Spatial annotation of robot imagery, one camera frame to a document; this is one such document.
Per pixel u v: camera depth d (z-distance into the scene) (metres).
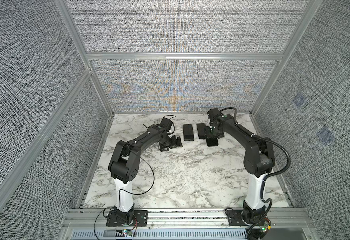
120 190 0.56
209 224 0.73
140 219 0.73
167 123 0.78
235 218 0.73
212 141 0.91
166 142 0.80
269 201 0.70
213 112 0.78
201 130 1.06
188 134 1.06
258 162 0.53
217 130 0.80
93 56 0.88
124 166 0.51
